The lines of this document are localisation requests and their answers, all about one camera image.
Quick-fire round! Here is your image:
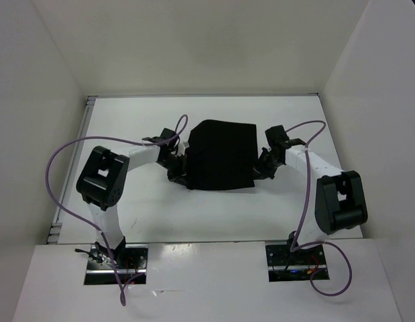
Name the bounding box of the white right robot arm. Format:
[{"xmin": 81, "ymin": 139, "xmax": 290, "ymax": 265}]
[{"xmin": 253, "ymin": 125, "xmax": 368, "ymax": 264}]

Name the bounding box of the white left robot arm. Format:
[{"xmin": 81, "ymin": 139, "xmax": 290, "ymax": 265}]
[{"xmin": 76, "ymin": 128, "xmax": 187, "ymax": 268}]

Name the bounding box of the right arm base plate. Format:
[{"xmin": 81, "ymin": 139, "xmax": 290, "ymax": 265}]
[{"xmin": 265, "ymin": 241, "xmax": 329, "ymax": 282}]

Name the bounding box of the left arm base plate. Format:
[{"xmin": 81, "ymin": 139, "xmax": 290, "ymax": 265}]
[{"xmin": 84, "ymin": 244, "xmax": 148, "ymax": 286}]

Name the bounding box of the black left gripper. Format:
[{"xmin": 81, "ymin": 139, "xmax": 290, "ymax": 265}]
[{"xmin": 157, "ymin": 152, "xmax": 191, "ymax": 187}]

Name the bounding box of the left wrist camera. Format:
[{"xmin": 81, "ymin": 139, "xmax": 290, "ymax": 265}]
[{"xmin": 180, "ymin": 142, "xmax": 190, "ymax": 150}]

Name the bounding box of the black skirt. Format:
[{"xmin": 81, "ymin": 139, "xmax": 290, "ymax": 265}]
[{"xmin": 185, "ymin": 119, "xmax": 258, "ymax": 191}]

